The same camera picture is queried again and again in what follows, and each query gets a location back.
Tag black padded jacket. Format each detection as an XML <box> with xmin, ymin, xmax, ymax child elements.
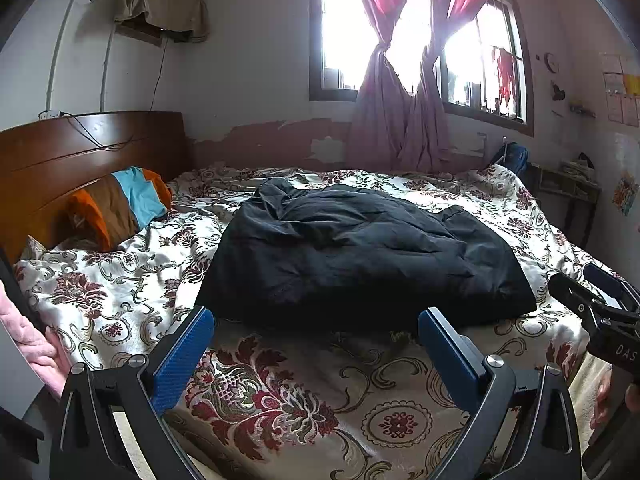
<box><xmin>195</xmin><ymin>177</ymin><xmax>538</xmax><ymax>333</ymax></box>

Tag orange brown blue pillow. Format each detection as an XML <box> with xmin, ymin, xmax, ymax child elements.
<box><xmin>67</xmin><ymin>166</ymin><xmax>173</xmax><ymax>251</ymax></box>

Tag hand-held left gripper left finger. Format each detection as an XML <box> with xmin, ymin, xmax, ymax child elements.
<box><xmin>49</xmin><ymin>305</ymin><xmax>217</xmax><ymax>480</ymax></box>

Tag person's right hand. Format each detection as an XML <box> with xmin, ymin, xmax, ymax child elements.
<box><xmin>591</xmin><ymin>367</ymin><xmax>615</xmax><ymax>430</ymax></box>

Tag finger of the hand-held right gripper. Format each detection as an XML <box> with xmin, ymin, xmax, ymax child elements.
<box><xmin>584</xmin><ymin>263</ymin><xmax>640</xmax><ymax>311</ymax></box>
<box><xmin>548</xmin><ymin>271</ymin><xmax>608</xmax><ymax>331</ymax></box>

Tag floral bedspread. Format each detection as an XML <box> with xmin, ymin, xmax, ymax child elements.
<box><xmin>12</xmin><ymin>162</ymin><xmax>626</xmax><ymax>480</ymax></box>

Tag pink curtain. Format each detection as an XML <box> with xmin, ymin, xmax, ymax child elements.
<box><xmin>400</xmin><ymin>0</ymin><xmax>503</xmax><ymax>173</ymax></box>
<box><xmin>347</xmin><ymin>0</ymin><xmax>423</xmax><ymax>171</ymax></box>

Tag white wall pipe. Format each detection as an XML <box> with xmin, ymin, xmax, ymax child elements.
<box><xmin>99</xmin><ymin>0</ymin><xmax>121</xmax><ymax>112</ymax></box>
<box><xmin>46</xmin><ymin>0</ymin><xmax>76</xmax><ymax>113</ymax></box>

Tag colourful wall sticker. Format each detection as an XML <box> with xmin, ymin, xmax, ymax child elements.
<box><xmin>612</xmin><ymin>172</ymin><xmax>640</xmax><ymax>217</ymax></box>

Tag blue bag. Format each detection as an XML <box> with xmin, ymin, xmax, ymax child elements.
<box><xmin>492</xmin><ymin>142</ymin><xmax>530</xmax><ymax>176</ymax></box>

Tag red hanging garment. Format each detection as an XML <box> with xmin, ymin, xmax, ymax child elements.
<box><xmin>492</xmin><ymin>46</ymin><xmax>517</xmax><ymax>98</ymax></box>

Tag wooden headboard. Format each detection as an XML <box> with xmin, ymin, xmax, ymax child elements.
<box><xmin>0</xmin><ymin>111</ymin><xmax>193</xmax><ymax>266</ymax></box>

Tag beige fleece blanket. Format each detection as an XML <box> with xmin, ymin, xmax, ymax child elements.
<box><xmin>565</xmin><ymin>355</ymin><xmax>616</xmax><ymax>456</ymax></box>

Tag pink cloth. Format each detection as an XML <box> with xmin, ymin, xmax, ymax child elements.
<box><xmin>0</xmin><ymin>280</ymin><xmax>66</xmax><ymax>401</ymax></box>

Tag black cable on headboard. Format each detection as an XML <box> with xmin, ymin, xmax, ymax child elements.
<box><xmin>60</xmin><ymin>112</ymin><xmax>133</xmax><ymax>151</ymax></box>

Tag group of wall papers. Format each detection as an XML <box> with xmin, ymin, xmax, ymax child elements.
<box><xmin>602</xmin><ymin>52</ymin><xmax>640</xmax><ymax>128</ymax></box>

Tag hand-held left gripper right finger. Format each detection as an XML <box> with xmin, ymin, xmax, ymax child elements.
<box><xmin>417</xmin><ymin>307</ymin><xmax>583</xmax><ymax>480</ymax></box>

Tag wooden side table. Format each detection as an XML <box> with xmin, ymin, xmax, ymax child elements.
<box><xmin>527</xmin><ymin>160</ymin><xmax>601</xmax><ymax>248</ymax></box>

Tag black hanging cable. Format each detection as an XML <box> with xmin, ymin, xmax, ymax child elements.
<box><xmin>147</xmin><ymin>35</ymin><xmax>168</xmax><ymax>112</ymax></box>

